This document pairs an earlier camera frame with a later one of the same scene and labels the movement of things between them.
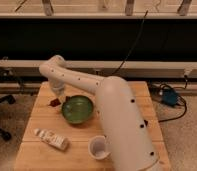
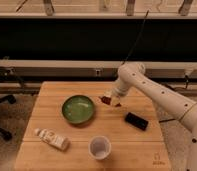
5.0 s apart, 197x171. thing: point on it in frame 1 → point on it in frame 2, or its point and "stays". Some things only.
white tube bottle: (52, 139) stays
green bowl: (78, 109) stays
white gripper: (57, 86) → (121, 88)
